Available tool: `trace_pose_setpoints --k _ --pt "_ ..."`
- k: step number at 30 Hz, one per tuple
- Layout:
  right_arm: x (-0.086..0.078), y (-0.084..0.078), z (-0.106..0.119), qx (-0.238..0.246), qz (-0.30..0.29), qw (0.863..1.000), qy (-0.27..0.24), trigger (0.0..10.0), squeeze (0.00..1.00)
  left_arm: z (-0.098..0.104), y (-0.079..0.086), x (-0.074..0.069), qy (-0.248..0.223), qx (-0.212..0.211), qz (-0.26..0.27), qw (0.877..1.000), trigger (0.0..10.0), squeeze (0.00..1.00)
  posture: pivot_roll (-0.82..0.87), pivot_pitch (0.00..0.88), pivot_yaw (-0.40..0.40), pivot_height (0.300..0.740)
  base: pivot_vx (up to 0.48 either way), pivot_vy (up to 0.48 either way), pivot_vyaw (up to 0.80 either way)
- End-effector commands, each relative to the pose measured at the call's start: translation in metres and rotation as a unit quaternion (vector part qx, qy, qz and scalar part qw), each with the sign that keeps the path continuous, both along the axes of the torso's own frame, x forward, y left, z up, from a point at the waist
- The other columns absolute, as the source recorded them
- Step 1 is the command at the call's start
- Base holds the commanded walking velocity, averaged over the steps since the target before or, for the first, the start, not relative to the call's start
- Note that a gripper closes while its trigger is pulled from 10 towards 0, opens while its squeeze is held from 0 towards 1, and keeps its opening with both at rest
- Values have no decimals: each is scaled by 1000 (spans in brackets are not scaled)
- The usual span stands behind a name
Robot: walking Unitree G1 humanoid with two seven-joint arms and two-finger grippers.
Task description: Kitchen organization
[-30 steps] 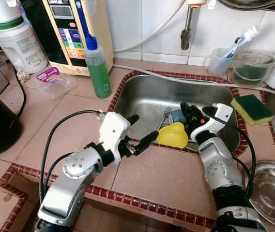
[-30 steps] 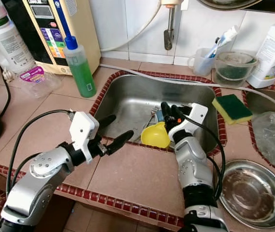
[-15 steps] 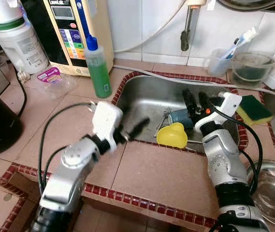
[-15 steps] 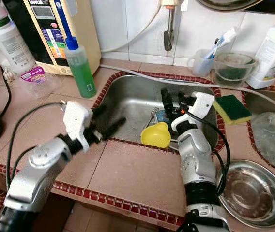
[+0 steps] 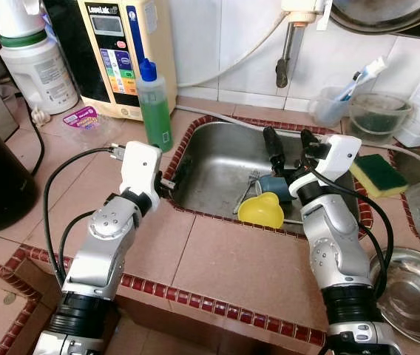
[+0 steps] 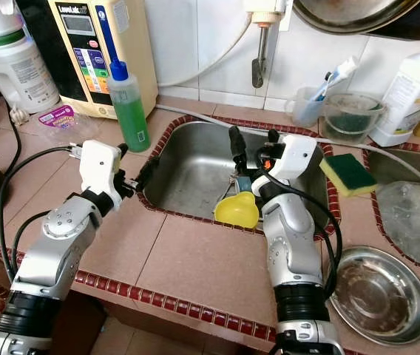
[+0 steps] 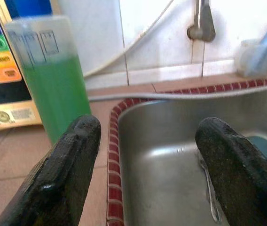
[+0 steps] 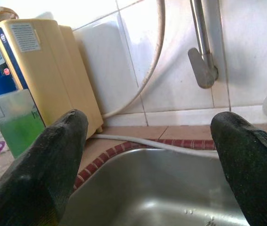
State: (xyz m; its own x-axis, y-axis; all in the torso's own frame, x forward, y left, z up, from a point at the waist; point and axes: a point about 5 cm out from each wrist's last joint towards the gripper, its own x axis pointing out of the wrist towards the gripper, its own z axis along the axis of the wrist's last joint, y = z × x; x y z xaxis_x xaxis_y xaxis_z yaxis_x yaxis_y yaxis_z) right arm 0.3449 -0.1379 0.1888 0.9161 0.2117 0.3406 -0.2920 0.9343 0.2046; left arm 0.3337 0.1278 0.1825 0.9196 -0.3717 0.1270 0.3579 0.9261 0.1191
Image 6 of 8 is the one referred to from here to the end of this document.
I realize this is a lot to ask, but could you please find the blue mug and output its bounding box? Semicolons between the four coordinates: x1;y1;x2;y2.
234;175;266;197

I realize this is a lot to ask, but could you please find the steel fork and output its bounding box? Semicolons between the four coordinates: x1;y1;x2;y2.
214;172;240;202

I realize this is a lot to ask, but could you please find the yellow plastic bowl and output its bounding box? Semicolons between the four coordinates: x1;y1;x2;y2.
214;192;260;229

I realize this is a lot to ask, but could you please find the green dish soap bottle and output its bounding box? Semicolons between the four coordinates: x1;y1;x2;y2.
106;59;152;152

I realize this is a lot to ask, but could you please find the clear plastic cup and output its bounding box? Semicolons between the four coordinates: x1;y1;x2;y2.
285;87;328;126

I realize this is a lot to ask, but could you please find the stainless steel sink basin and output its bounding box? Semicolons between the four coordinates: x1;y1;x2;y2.
142;122;333;236
365;148;420;271

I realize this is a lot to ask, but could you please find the clear tub purple label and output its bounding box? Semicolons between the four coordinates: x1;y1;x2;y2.
36;104;96;145

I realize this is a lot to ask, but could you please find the blue white toothbrush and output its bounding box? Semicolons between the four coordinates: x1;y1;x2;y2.
311;70;336;103

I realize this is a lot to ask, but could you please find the clear measuring jug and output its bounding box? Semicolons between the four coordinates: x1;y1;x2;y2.
322;92;387;143

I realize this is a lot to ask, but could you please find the white toothpaste tube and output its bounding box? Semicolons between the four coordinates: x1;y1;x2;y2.
328;57;359;84

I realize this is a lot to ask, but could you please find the cream water ionizer machine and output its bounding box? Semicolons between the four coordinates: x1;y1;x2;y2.
18;0;159;119

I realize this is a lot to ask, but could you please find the white garlic bulb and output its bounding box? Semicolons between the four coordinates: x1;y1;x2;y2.
10;106;30;125

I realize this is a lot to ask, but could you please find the white detergent bottle yellow cap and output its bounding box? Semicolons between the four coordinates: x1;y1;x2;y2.
369;38;420;147

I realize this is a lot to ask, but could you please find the clear plastic bag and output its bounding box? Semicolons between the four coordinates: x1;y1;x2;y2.
375;181;420;267

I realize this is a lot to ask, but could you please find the hanging steel pan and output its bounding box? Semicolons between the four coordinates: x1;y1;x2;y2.
293;0;420;36

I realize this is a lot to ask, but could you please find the round steel plate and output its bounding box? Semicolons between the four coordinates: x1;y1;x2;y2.
330;246;420;347

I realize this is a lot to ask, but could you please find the thin white hose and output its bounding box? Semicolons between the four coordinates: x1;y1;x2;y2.
155;104;420;186

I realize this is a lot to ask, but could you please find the curved cream hose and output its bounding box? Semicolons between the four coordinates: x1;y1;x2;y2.
157;15;254;89

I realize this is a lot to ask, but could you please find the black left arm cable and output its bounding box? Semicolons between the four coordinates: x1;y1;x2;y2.
0;146;85;282

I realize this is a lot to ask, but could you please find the cream wall tap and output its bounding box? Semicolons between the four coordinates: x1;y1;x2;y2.
243;0;294;88

